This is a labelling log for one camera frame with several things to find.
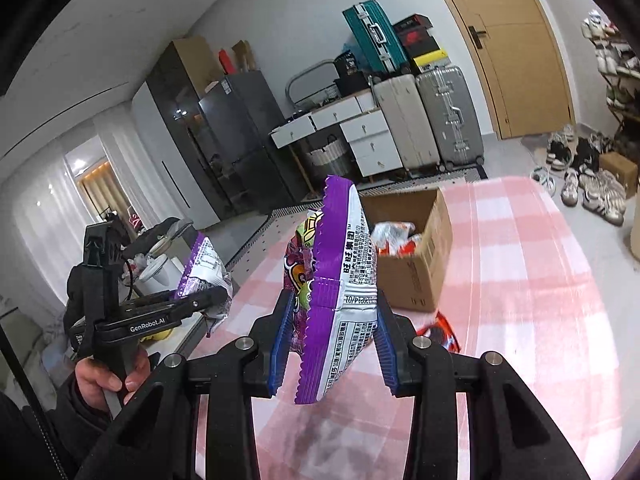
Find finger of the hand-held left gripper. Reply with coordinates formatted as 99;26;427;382
120;290;183;314
167;286;228;329

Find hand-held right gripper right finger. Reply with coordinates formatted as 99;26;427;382
375;302;593;480

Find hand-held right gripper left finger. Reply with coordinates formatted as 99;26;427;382
75;289;297;480

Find small purple candy packet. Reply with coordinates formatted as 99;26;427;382
177;232;235;339

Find purple candy packet strip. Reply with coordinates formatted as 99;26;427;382
282;175;380;406

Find person's left forearm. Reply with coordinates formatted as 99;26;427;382
0;370;117;480

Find person's left hand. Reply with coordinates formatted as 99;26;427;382
74;345;152;407

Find white bucket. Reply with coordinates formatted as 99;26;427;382
134;254;187;297

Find yellow plastic bag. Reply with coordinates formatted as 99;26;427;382
139;326;174;344

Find red cookie packet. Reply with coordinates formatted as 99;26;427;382
416;311;462;354

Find white curtain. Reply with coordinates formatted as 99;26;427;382
0;125;168;323

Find pink checked tablecloth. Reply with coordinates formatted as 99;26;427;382
190;176;631;480

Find dark grey refrigerator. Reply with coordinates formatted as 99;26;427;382
197;71;312;217

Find black glass cabinet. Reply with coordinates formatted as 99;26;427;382
147;41;237;227

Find woven basket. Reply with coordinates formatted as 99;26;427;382
305;137;354;177

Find white drawer cabinet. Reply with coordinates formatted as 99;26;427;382
340;110;404;179

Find white desk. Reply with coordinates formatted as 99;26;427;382
270;94;382;149

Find beige suitcase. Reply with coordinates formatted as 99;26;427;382
372;74;442;174

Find flat cardboard sheet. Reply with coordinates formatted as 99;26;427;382
172;36;224;97

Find silver suitcase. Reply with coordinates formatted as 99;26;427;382
416;65;486;172

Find pile of shoes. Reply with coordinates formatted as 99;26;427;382
530;124;629;227

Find black bag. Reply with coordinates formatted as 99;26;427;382
334;52;374;97

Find small brown cardboard box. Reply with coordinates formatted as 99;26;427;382
597;151;639;199

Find yellow box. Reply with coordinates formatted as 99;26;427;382
410;49;449;74

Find red black shoe box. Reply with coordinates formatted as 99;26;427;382
402;30;442;59

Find teal suitcase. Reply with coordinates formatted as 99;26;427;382
342;0;412;79

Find wooden door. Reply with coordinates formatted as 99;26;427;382
420;0;576;141

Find shoe rack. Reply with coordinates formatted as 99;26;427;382
581;9;640;157

